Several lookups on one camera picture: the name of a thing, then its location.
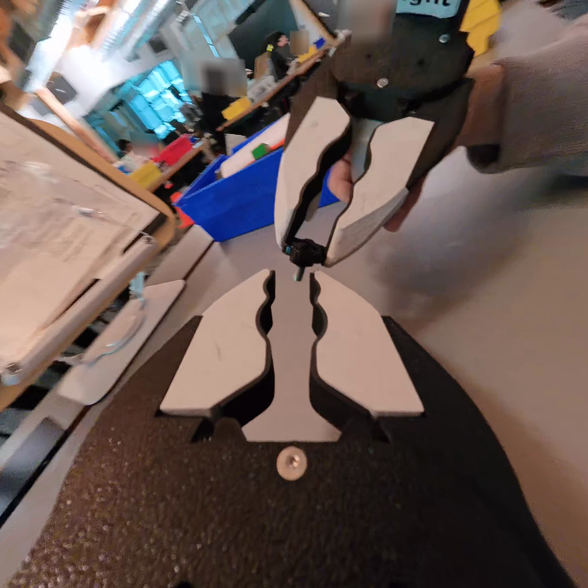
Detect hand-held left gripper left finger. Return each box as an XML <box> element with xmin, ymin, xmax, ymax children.
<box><xmin>159</xmin><ymin>269</ymin><xmax>276</xmax><ymax>418</ymax></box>

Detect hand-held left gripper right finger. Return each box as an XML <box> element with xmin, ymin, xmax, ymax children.
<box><xmin>309</xmin><ymin>271</ymin><xmax>425</xmax><ymax>419</ymax></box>

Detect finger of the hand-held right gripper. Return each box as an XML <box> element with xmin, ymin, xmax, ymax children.
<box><xmin>274</xmin><ymin>96</ymin><xmax>353</xmax><ymax>252</ymax></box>
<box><xmin>324</xmin><ymin>117</ymin><xmax>435</xmax><ymax>268</ymax></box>

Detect blue plastic bin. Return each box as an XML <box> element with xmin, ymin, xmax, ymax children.
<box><xmin>176</xmin><ymin>112</ymin><xmax>343</xmax><ymax>243</ymax></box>

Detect black knob screw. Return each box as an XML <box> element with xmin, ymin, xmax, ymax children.
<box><xmin>281</xmin><ymin>238</ymin><xmax>328</xmax><ymax>282</ymax></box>

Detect person's right forearm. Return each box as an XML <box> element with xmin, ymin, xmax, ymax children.
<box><xmin>466</xmin><ymin>14</ymin><xmax>588</xmax><ymax>177</ymax></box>

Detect grey desk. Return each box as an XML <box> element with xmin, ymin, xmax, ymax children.
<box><xmin>0</xmin><ymin>147</ymin><xmax>588</xmax><ymax>588</ymax></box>

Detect person's right hand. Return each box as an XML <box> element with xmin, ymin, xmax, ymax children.
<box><xmin>330</xmin><ymin>62</ymin><xmax>503</xmax><ymax>232</ymax></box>

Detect white tube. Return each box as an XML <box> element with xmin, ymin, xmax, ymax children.
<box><xmin>220</xmin><ymin>114</ymin><xmax>291</xmax><ymax>179</ymax></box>

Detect small yellow bin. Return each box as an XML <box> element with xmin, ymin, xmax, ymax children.
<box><xmin>130</xmin><ymin>162</ymin><xmax>161</xmax><ymax>190</ymax></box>
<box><xmin>222</xmin><ymin>97</ymin><xmax>252</xmax><ymax>121</ymax></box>

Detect wooden document stand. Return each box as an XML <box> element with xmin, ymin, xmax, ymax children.
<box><xmin>0</xmin><ymin>103</ymin><xmax>187</xmax><ymax>407</ymax></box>

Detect red plastic bin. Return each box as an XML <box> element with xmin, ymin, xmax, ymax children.
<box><xmin>153</xmin><ymin>135</ymin><xmax>194</xmax><ymax>166</ymax></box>

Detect printed instruction sheets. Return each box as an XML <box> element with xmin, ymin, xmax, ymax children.
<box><xmin>0</xmin><ymin>115</ymin><xmax>159</xmax><ymax>364</ymax></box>

